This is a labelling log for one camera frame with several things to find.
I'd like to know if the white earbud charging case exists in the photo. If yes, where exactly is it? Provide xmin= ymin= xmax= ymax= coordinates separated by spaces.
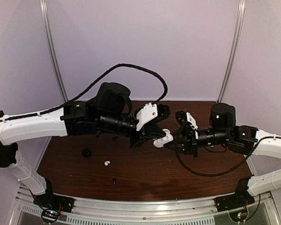
xmin=153 ymin=129 xmax=174 ymax=148

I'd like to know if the right aluminium frame post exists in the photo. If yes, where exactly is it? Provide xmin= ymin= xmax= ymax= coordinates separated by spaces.
xmin=216 ymin=0 xmax=246 ymax=103

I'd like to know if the aluminium frame post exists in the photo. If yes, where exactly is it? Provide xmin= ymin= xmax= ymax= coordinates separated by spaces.
xmin=39 ymin=0 xmax=68 ymax=103
xmin=216 ymin=0 xmax=246 ymax=103

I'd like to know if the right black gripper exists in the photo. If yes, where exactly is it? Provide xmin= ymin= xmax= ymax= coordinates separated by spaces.
xmin=163 ymin=127 xmax=230 ymax=159

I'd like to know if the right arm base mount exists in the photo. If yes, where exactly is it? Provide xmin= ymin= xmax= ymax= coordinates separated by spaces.
xmin=214 ymin=177 xmax=255 ymax=212

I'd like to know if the aluminium front rail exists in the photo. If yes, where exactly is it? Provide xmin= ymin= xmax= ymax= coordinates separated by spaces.
xmin=13 ymin=185 xmax=278 ymax=225

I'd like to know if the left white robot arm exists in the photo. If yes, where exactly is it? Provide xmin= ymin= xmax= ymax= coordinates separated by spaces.
xmin=0 ymin=82 xmax=173 ymax=208

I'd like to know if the right black cable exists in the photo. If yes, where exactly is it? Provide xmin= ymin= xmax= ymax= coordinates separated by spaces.
xmin=175 ymin=126 xmax=276 ymax=177

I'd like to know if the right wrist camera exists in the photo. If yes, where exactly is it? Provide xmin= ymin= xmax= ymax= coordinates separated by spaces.
xmin=175 ymin=111 xmax=198 ymax=130

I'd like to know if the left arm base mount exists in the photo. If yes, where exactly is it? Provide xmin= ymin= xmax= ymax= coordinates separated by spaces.
xmin=33 ymin=179 xmax=74 ymax=213

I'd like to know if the left black cable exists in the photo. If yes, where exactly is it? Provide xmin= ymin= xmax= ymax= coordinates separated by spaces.
xmin=4 ymin=63 xmax=169 ymax=120

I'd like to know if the right circuit board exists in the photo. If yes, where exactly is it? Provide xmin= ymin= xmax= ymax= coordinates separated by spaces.
xmin=229 ymin=208 xmax=248 ymax=223

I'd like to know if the left aluminium frame post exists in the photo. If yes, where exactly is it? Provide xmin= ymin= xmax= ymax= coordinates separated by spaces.
xmin=39 ymin=0 xmax=68 ymax=103

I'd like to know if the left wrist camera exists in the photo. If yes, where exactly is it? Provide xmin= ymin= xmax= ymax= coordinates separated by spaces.
xmin=135 ymin=102 xmax=170 ymax=131

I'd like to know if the left circuit board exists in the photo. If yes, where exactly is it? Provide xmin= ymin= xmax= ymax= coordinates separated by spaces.
xmin=41 ymin=209 xmax=60 ymax=224

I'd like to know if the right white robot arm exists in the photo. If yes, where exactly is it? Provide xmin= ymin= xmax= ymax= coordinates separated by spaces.
xmin=164 ymin=103 xmax=281 ymax=177

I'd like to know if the circuit board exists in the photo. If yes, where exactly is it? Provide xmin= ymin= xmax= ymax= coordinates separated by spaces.
xmin=41 ymin=209 xmax=60 ymax=224
xmin=229 ymin=208 xmax=248 ymax=223

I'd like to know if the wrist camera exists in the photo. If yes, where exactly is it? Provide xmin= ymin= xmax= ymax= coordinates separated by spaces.
xmin=135 ymin=102 xmax=170 ymax=131
xmin=175 ymin=111 xmax=198 ymax=130

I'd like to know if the black round cap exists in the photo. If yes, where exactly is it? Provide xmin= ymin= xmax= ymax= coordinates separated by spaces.
xmin=81 ymin=148 xmax=92 ymax=158

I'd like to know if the black cable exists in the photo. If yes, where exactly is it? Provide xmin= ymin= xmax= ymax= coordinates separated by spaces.
xmin=175 ymin=126 xmax=276 ymax=177
xmin=4 ymin=63 xmax=169 ymax=120

